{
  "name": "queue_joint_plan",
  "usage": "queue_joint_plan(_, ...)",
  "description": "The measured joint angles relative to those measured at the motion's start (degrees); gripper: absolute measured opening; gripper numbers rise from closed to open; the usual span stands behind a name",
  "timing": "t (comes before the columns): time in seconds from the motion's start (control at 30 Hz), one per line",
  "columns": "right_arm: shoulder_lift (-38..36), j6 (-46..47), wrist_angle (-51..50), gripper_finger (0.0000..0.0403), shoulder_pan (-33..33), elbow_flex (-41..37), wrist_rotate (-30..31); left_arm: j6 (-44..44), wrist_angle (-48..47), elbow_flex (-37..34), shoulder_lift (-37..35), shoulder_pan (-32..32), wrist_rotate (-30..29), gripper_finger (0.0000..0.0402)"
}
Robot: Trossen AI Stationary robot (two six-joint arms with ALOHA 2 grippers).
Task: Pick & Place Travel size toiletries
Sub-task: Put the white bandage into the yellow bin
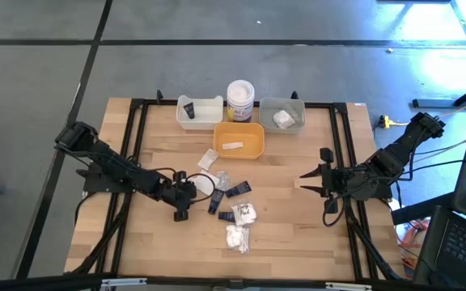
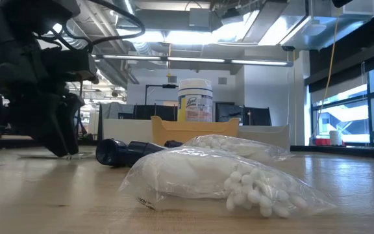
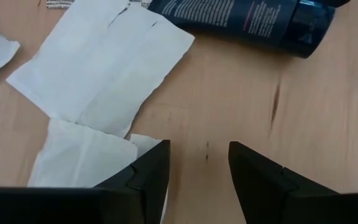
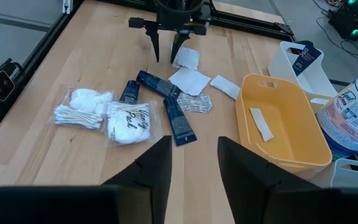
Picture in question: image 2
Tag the clear bag cotton swabs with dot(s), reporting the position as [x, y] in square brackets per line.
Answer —
[190, 175]

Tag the white plastic bin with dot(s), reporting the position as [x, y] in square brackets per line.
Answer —
[125, 130]

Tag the vanity pack cotton bag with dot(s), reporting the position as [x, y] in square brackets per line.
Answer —
[239, 146]

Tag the grey plastic bin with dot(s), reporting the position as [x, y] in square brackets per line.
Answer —
[271, 136]

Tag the black camera stand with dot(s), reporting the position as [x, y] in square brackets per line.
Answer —
[169, 86]

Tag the black wide screen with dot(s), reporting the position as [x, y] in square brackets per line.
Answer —
[154, 113]

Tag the dark navy flat sachet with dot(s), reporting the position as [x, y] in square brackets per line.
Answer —
[173, 144]

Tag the long linear ceiling light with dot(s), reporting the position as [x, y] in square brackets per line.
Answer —
[193, 59]

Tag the black cylindrical object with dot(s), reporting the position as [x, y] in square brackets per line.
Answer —
[144, 149]

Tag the red box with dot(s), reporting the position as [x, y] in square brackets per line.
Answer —
[321, 142]

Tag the yellow plastic bin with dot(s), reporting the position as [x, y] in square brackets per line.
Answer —
[180, 131]

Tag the black reflective screen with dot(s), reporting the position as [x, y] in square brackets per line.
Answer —
[255, 117]

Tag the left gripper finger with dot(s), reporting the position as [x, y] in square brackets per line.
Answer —
[47, 130]
[75, 123]

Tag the Lysol wipes canister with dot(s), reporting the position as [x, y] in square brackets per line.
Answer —
[195, 104]

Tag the white paper towel roll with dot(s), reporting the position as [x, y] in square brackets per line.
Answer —
[335, 138]

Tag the grey fabric cover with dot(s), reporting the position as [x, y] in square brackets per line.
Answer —
[115, 110]

